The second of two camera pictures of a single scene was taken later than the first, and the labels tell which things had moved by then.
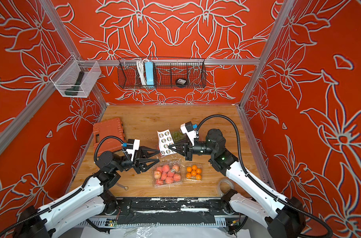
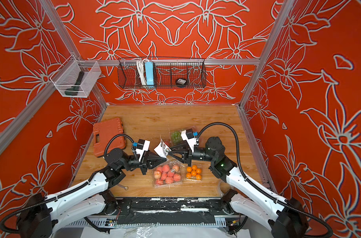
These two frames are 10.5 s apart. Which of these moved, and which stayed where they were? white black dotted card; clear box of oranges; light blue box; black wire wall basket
Moved: white black dotted card
Stayed: light blue box; black wire wall basket; clear box of oranges
